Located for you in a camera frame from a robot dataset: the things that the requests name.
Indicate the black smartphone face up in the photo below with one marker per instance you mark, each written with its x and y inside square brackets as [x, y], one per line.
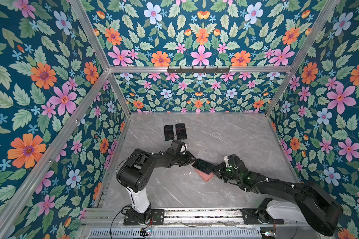
[180, 131]

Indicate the metal hook rail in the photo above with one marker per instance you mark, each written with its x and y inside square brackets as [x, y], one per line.
[198, 69]

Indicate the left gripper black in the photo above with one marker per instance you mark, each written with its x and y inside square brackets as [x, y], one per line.
[189, 159]

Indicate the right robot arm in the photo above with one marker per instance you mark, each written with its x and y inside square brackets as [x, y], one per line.
[321, 211]

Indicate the aluminium frame post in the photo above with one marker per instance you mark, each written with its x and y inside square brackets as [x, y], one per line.
[317, 27]
[28, 187]

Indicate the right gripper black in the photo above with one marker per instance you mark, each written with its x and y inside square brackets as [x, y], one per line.
[219, 169]

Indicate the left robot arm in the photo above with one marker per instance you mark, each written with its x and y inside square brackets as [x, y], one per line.
[136, 171]

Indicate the blue edged smartphone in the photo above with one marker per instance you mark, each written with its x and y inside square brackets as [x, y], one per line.
[203, 166]

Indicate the aluminium frame post left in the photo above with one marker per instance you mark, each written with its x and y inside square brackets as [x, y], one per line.
[28, 187]

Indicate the white vented cable duct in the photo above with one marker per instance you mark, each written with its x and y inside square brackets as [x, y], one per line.
[175, 233]

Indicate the pink phone case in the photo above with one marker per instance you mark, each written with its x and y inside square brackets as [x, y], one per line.
[204, 176]

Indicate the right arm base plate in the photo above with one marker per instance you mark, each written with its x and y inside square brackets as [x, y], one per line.
[253, 216]

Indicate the purple edged smartphone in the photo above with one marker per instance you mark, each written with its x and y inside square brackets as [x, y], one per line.
[169, 132]

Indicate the aluminium front rail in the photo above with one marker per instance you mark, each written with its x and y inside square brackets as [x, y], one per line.
[192, 217]

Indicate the aluminium frame post right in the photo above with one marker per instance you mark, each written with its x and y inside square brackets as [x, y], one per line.
[317, 27]

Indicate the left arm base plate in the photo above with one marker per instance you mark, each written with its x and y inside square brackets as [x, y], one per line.
[150, 217]

